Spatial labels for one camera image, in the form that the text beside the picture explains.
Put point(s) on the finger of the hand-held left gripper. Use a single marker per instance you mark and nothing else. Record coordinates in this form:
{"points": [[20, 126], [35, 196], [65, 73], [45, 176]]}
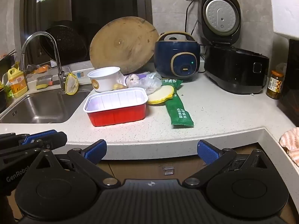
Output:
{"points": [[56, 140], [39, 136]]}

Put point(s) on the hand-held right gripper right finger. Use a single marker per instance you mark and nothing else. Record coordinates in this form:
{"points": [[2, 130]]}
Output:
{"points": [[206, 151]]}

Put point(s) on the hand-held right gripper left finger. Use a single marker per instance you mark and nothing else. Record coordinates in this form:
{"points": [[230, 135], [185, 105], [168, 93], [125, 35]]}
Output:
{"points": [[94, 152]]}

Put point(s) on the white garlic bulb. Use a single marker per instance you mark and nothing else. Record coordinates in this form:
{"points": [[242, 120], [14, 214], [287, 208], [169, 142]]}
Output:
{"points": [[133, 80]]}

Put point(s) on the stainless steel sink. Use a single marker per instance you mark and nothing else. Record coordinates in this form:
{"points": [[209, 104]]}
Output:
{"points": [[39, 107]]}

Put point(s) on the red plastic food tray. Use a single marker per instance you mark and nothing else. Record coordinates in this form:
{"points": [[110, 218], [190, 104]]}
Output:
{"points": [[112, 119]]}

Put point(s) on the wooden cabinet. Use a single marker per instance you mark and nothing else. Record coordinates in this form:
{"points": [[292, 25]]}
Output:
{"points": [[140, 168]]}

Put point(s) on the long green packet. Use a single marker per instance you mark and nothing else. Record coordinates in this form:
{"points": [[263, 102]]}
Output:
{"points": [[178, 112]]}

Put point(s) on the yellow dish sponge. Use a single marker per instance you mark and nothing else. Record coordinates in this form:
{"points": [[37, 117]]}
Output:
{"points": [[42, 86]]}

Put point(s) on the green leafy vegetable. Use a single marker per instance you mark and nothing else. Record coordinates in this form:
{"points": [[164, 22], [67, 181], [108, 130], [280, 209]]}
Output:
{"points": [[7, 91]]}

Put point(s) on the yellow-rimmed mesh strainer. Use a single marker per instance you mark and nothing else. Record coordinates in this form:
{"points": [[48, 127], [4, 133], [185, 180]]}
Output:
{"points": [[71, 85]]}

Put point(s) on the yellow dish soap bottle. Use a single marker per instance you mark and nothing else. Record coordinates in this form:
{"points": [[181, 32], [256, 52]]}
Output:
{"points": [[17, 84]]}

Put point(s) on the steel cleaver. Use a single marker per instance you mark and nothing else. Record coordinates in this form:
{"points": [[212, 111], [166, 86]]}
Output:
{"points": [[50, 79]]}

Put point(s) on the orange scrubber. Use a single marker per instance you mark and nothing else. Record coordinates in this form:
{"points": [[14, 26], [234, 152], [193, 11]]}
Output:
{"points": [[43, 68]]}

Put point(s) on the dark scouring pad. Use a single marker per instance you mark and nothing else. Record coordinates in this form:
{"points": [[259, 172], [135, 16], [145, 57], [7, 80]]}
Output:
{"points": [[32, 68]]}

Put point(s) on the white paper bowl orange label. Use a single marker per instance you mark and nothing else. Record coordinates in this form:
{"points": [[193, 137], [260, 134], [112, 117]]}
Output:
{"points": [[105, 84]]}

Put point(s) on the small yellow potato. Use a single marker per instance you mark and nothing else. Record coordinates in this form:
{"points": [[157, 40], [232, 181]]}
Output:
{"points": [[119, 86]]}

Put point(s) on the pink striped cloth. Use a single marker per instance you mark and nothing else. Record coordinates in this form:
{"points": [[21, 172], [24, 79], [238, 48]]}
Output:
{"points": [[290, 142]]}

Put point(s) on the black rice cooker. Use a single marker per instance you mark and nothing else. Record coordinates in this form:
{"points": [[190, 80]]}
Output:
{"points": [[233, 70]]}

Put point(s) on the chrome kitchen faucet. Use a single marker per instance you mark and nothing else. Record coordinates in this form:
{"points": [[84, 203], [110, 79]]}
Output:
{"points": [[55, 51]]}

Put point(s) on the white plastic bag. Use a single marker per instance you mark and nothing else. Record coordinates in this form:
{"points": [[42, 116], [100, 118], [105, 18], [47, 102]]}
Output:
{"points": [[150, 82]]}

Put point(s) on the glass sauce jar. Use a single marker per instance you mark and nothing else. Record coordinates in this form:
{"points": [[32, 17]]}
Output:
{"points": [[275, 86]]}

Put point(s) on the dark perforated pan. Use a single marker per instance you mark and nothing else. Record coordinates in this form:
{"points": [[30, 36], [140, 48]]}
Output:
{"points": [[67, 44]]}

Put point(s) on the navy blue kettle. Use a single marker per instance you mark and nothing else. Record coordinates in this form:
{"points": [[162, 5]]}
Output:
{"points": [[175, 58]]}

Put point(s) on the round wooden cutting board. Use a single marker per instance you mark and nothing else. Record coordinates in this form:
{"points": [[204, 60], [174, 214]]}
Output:
{"points": [[123, 44]]}

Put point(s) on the black appliance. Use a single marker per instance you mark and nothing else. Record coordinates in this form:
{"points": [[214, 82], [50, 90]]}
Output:
{"points": [[293, 74]]}

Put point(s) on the dark window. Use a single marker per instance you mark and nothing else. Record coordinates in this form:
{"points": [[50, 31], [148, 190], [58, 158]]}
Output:
{"points": [[105, 0]]}

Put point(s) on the white paper towel roll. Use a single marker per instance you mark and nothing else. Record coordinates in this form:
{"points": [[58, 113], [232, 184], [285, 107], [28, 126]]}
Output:
{"points": [[285, 11]]}

